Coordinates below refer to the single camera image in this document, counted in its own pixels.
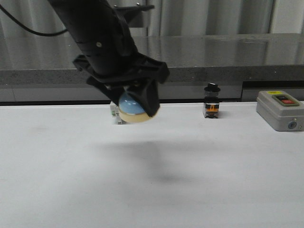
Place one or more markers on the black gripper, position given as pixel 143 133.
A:
pixel 110 55

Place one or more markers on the blue and cream call bell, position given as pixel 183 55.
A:
pixel 131 111

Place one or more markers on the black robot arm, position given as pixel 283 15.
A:
pixel 108 52

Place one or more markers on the grey curtain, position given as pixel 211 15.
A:
pixel 173 17

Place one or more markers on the grey stone counter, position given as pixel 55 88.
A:
pixel 40 69

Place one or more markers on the grey push-button control box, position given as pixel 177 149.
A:
pixel 280 110

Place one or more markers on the green pushbutton switch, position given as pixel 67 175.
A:
pixel 115 113

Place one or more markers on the black selector switch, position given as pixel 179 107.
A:
pixel 211 101

